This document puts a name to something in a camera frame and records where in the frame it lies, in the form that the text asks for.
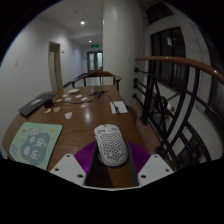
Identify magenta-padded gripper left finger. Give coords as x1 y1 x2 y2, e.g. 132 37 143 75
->
49 140 99 187

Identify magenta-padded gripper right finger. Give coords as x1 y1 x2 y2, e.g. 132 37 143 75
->
127 141 175 187

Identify white honeycomb computer mouse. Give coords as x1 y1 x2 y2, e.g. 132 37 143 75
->
93 123 130 167

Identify green printed mouse pad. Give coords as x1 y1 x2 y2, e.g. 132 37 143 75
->
8 121 64 171

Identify small black box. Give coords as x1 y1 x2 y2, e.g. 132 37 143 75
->
43 98 54 108

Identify white paper sheet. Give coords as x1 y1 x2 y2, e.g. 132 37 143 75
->
109 100 129 115

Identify dark closed laptop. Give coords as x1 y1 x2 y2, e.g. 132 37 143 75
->
17 92 58 118

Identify brown wooden armchair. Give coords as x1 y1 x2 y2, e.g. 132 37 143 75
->
63 70 122 93

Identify open white door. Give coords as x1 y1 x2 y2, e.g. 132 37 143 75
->
48 41 64 91

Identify glass double door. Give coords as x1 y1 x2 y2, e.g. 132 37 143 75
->
87 50 104 73

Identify black railing with wooden handrail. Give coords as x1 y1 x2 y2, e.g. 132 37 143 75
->
132 55 224 172

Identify dark framed window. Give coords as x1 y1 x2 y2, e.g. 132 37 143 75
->
150 26 188 92

